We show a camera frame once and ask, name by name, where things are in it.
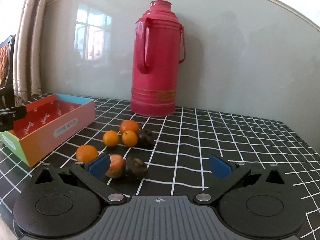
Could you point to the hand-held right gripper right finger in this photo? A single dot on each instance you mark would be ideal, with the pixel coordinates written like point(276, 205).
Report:
point(219, 167)

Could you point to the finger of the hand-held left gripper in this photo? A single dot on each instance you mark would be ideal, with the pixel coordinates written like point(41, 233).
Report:
point(12, 116)

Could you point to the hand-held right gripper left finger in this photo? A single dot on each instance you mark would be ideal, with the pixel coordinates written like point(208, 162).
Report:
point(99, 167)

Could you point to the reddish orange mandarin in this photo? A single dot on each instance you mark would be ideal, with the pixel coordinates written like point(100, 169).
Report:
point(116, 164)

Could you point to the dark brown mangosteen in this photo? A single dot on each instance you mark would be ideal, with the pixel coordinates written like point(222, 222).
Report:
point(145, 138)
point(135, 169)

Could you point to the colourful cardboard box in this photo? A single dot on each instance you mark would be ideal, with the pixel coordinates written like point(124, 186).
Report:
point(62, 130)

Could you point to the black white checked tablecloth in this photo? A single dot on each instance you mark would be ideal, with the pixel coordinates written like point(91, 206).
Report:
point(225, 135)

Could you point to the beige curtain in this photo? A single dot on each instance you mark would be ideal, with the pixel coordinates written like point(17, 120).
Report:
point(30, 42)

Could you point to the red thermos flask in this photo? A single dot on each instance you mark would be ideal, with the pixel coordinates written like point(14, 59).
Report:
point(155, 67)

